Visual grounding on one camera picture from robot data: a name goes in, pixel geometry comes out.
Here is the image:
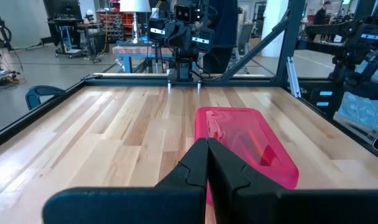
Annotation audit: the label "black equipment cart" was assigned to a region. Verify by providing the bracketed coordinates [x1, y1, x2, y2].
[47, 17, 104, 60]

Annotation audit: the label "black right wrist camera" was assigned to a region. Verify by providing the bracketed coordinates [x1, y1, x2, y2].
[174, 0, 204, 23]

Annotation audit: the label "wooden table blue legs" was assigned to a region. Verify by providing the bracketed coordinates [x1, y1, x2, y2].
[112, 43, 177, 74]

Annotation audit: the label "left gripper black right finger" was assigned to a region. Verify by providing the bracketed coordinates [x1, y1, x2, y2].
[207, 138, 378, 224]

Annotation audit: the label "blue chair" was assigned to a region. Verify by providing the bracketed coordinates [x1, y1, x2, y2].
[24, 85, 67, 111]

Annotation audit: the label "shelf with red bins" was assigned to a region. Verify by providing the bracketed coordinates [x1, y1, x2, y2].
[96, 1, 135, 43]

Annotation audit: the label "floor cable bundle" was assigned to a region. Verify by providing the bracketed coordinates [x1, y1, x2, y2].
[0, 68, 23, 88]

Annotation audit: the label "grey office chair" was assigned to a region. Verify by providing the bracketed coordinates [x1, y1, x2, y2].
[235, 22, 257, 62]

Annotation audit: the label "white shade table lamp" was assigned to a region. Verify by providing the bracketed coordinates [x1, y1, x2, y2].
[119, 0, 152, 44]

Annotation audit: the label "black monitor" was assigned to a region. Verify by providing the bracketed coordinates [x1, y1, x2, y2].
[42, 0, 83, 20]

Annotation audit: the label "black controller box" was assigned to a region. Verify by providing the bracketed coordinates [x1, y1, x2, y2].
[309, 86, 338, 113]

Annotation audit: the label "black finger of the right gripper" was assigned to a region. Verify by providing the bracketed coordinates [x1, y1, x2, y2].
[193, 70, 204, 93]
[166, 68, 177, 93]

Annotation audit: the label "person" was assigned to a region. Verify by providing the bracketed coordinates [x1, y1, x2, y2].
[202, 0, 239, 75]
[314, 0, 333, 26]

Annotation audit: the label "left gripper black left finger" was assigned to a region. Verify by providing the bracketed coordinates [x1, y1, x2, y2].
[41, 138, 210, 224]

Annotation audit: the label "black aluminium table frame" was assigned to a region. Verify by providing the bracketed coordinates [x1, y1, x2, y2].
[0, 0, 378, 164]

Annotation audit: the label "pink plastic supply box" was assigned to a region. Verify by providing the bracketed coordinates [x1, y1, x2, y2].
[193, 106, 300, 206]

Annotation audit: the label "silver frame bracket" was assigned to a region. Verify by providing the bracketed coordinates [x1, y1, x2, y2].
[286, 55, 302, 99]

